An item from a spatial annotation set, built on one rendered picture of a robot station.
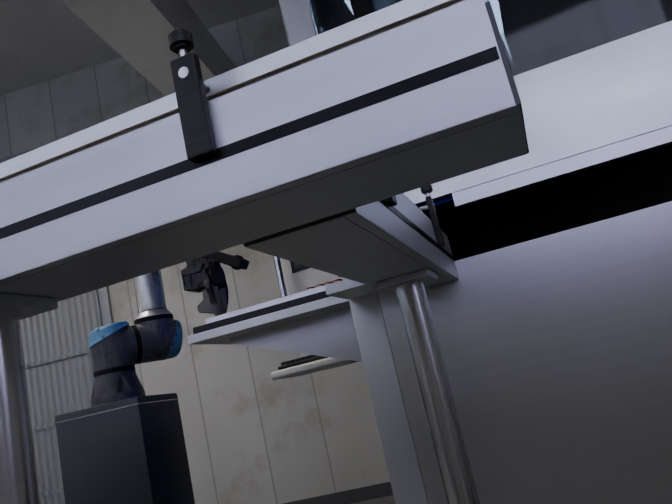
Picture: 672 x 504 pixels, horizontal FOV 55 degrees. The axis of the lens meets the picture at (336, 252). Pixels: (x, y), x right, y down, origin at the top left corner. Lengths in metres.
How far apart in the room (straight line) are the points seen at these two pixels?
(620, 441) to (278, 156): 0.93
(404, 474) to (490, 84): 0.97
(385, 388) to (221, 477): 3.35
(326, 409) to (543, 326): 3.18
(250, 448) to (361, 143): 4.08
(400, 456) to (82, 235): 0.88
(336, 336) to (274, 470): 3.08
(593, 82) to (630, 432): 0.65
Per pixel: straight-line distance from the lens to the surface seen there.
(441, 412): 1.07
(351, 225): 0.67
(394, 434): 1.32
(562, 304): 1.27
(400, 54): 0.51
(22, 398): 0.72
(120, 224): 0.58
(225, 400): 4.54
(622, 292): 1.28
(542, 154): 1.32
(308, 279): 2.49
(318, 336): 1.46
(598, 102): 1.35
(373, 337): 1.32
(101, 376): 1.96
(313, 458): 4.40
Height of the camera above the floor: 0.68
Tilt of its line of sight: 12 degrees up
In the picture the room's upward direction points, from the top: 13 degrees counter-clockwise
